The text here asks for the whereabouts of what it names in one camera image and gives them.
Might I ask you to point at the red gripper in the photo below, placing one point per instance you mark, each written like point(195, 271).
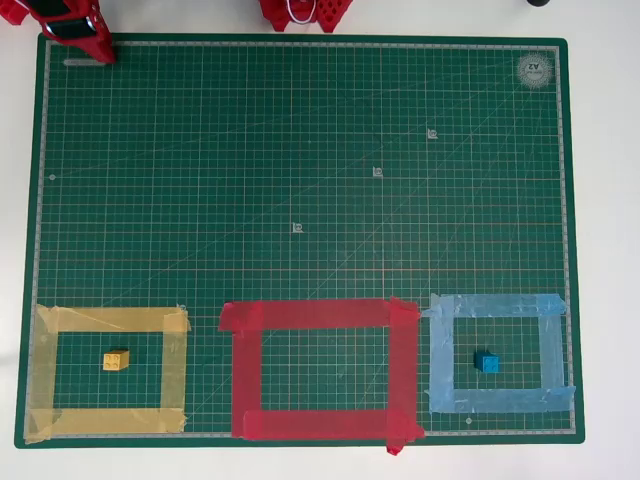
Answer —
point(95, 46)

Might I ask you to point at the blue tape square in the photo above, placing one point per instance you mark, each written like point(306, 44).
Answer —
point(500, 400)

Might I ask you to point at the red follower robot arm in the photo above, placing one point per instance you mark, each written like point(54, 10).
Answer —
point(330, 15)

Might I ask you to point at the black round knob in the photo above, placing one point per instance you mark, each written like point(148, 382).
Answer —
point(538, 3)

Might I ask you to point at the red tape square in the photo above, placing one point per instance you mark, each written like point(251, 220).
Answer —
point(320, 425)

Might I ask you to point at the yellow tape square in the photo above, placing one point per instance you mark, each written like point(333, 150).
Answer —
point(107, 421)

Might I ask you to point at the blue cube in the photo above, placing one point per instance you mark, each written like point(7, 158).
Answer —
point(487, 363)

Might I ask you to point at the green cutting mat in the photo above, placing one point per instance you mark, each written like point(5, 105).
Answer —
point(300, 150)

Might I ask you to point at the yellow cube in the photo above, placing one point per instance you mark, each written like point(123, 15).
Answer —
point(115, 361)

